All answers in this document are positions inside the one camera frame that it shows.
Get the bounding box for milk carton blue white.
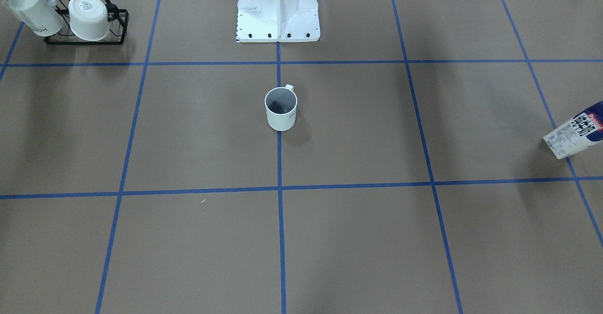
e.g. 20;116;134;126
543;101;603;159

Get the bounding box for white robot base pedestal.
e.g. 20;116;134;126
236;0;321;43

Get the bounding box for white cup on rack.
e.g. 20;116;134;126
68;0;109;41

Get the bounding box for white HOME mug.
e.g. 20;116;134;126
264;84;299;132

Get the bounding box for white ribbed mug on rack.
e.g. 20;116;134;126
1;0;63;37

